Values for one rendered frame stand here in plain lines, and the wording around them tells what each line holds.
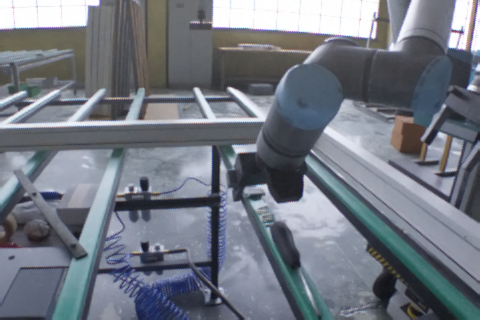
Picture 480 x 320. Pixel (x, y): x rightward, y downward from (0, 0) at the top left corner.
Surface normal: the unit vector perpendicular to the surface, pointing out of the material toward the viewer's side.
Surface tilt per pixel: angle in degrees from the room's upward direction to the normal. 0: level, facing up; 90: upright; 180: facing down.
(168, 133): 90
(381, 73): 80
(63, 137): 90
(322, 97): 42
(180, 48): 90
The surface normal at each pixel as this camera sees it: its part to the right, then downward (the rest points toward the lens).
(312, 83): 0.14, -0.50
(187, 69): 0.22, 0.32
